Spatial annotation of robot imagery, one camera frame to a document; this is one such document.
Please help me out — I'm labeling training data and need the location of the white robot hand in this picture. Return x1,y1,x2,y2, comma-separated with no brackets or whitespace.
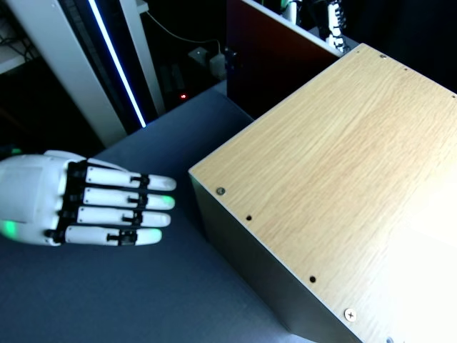
323,0,349,54
0,149,178,247

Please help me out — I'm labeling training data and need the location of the white framed board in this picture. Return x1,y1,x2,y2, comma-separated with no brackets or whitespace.
225,0,346,121

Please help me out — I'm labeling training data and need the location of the light wooden box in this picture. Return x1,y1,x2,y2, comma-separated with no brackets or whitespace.
188,43,457,343

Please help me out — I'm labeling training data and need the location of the white power adapter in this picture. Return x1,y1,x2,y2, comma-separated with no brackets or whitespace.
209,52,228,81

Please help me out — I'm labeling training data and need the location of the grey table cloth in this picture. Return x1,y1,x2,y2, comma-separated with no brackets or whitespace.
0,80,315,343

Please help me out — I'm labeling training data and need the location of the white shelf board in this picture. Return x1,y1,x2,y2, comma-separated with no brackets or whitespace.
0,45,39,75

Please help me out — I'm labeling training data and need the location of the white LED light strip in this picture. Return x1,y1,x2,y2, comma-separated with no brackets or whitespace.
87,0,147,129

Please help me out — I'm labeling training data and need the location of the black device with red light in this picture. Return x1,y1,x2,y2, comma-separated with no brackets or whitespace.
159,64,191,104

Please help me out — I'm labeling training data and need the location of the wide white frame post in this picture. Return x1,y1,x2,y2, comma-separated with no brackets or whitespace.
6,0,128,147

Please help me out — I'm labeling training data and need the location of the thin white cable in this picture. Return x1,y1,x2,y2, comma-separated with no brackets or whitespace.
142,9,223,55

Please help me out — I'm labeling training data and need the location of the narrow white frame post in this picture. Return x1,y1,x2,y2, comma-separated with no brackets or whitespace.
119,0,166,115

